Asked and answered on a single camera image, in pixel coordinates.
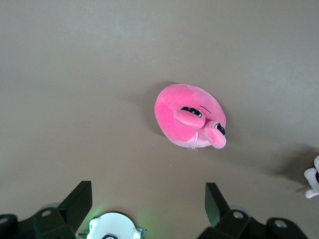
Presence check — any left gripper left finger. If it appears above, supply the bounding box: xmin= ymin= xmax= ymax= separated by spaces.
xmin=0 ymin=181 xmax=93 ymax=239

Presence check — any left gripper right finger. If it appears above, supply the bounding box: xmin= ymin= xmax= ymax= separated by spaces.
xmin=199 ymin=182 xmax=310 ymax=239

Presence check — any pink frog plush toy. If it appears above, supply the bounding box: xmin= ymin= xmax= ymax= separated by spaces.
xmin=154 ymin=84 xmax=228 ymax=150

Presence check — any pale pink dog plush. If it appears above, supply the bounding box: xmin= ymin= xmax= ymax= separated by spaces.
xmin=303 ymin=154 xmax=319 ymax=199

